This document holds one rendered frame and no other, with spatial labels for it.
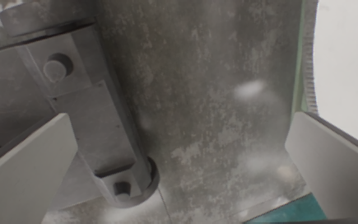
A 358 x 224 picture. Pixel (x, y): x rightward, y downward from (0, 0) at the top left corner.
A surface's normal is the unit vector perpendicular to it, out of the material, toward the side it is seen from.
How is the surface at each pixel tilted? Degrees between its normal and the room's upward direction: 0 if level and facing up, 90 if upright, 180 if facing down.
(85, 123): 0
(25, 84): 0
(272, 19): 0
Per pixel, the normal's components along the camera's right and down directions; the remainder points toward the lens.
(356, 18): -0.95, 0.29
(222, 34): 0.25, 0.46
